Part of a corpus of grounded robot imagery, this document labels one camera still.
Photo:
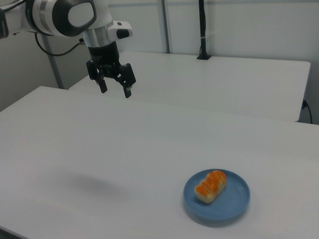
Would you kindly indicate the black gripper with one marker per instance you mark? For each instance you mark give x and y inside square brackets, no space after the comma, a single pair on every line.
[104,57]

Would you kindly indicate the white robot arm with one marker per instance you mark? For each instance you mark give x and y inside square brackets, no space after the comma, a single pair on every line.
[45,15]

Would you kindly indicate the black camera pole with base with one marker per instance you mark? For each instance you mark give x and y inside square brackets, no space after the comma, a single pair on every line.
[202,25]

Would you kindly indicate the white side table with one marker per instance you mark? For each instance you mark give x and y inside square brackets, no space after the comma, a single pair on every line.
[211,82]

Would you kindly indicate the grey metal partition post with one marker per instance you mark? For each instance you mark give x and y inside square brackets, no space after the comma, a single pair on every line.
[164,25]
[56,71]

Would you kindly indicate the orange glazed bread loaf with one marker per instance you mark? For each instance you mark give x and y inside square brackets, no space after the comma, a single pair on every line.
[209,186]

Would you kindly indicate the blue round plate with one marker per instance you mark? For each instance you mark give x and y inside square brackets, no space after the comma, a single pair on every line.
[224,206]

